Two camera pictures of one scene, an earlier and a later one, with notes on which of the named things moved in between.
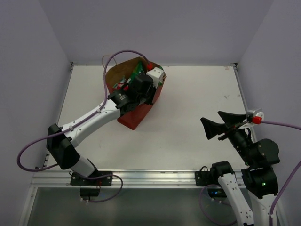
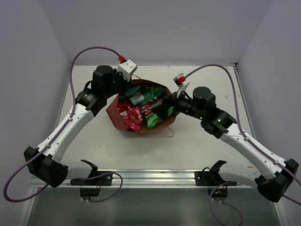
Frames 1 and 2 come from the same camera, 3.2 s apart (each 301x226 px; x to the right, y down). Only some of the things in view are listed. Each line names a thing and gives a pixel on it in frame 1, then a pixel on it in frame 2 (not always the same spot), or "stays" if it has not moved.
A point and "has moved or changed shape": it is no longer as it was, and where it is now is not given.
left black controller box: [90, 192] stays
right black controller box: [217, 193] stays
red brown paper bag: [131, 118] to [113, 111]
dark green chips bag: [138, 68] has moved or changed shape
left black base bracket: [99, 178] stays
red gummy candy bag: [121, 84] has moved or changed shape
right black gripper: [212, 128] to [162, 110]
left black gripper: [146, 88] to [121, 85]
